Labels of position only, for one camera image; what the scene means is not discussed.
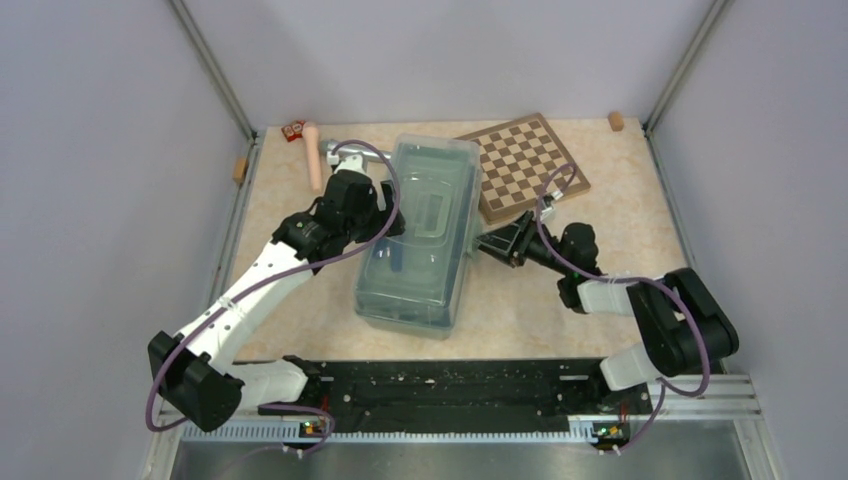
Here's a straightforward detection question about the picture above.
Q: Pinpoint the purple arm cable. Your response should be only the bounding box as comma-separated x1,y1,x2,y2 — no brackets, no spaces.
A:
144,139,403,458
534,163,713,458

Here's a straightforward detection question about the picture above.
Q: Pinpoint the wooden handle hammer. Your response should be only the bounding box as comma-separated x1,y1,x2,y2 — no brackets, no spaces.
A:
301,122,391,194

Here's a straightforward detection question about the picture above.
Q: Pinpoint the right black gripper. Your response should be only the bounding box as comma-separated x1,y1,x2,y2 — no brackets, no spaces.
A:
475,209,572,276

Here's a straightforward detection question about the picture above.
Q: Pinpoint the aluminium frame post left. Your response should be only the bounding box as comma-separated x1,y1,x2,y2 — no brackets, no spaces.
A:
165,0,257,142

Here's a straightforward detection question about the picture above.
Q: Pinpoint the green plastic tool box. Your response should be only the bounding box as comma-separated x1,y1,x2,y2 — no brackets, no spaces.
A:
354,134,482,340

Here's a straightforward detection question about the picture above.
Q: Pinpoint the wooden block at left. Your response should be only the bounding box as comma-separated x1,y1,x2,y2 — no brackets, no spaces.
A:
232,157,249,185

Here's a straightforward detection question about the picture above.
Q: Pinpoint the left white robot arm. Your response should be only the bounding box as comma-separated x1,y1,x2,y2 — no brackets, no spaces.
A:
148,170,404,432

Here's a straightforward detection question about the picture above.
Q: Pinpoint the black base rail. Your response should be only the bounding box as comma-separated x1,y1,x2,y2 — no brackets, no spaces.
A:
295,359,652,434

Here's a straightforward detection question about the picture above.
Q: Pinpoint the aluminium frame post right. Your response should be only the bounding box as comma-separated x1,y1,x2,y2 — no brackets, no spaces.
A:
642,0,734,138

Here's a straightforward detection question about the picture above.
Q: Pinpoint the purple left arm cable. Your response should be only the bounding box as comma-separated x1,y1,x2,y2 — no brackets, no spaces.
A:
144,139,403,458

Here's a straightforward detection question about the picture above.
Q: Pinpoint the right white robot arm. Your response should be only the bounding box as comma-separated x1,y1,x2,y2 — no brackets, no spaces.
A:
473,196,739,412

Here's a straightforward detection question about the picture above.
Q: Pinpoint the small red printed box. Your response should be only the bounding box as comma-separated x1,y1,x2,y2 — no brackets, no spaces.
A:
281,120,306,143

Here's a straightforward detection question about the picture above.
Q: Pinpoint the aluminium frame post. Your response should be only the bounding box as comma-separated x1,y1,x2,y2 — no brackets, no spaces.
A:
642,0,734,138
165,0,257,142

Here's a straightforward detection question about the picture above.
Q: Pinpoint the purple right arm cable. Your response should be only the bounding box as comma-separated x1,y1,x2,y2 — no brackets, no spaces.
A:
534,163,713,458

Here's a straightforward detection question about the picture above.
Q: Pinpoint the wooden chessboard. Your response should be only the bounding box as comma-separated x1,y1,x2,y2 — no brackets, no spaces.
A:
459,113,591,226

